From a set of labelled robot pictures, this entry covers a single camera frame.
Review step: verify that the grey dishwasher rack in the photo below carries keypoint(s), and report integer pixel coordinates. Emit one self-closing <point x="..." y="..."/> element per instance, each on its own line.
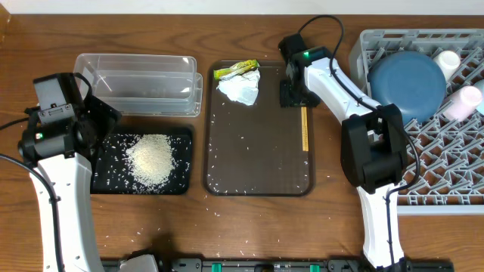
<point x="451" y="152"/>

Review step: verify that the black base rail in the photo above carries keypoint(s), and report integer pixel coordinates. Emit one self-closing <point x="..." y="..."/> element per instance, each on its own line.
<point x="333" y="265"/>

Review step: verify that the pile of white rice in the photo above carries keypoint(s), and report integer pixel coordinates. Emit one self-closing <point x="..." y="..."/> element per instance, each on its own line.
<point x="151" y="160"/>

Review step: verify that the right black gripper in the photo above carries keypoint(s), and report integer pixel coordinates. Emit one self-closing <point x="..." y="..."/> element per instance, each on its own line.
<point x="290" y="101"/>

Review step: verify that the dark blue plate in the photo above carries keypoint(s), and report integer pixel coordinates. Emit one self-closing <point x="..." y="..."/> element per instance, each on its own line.
<point x="410" y="80"/>

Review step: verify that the green yellow snack wrapper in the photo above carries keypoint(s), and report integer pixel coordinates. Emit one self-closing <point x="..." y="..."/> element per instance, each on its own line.
<point x="236" y="69"/>

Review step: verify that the pink cup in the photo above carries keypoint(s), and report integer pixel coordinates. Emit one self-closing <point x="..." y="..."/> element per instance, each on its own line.
<point x="463" y="103"/>

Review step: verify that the dark brown serving tray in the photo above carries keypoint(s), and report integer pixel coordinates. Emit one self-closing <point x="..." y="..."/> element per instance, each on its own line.
<point x="258" y="150"/>

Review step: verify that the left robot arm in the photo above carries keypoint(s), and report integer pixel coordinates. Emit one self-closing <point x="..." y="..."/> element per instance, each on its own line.
<point x="60" y="147"/>

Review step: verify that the white tissue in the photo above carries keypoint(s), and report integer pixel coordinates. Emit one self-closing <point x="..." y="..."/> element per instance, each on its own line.
<point x="243" y="89"/>

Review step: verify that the black plastic bin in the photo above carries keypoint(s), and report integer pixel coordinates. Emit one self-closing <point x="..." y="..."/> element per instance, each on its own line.
<point x="181" y="158"/>

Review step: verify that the wooden chopstick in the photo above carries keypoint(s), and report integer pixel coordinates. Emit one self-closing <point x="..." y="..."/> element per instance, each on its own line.
<point x="306" y="128"/>
<point x="302" y="128"/>

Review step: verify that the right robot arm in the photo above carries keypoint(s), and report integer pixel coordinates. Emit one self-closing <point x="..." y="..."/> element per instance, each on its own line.
<point x="372" y="151"/>

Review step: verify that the clear plastic bin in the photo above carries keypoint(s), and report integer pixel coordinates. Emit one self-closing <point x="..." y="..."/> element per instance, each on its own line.
<point x="143" y="84"/>

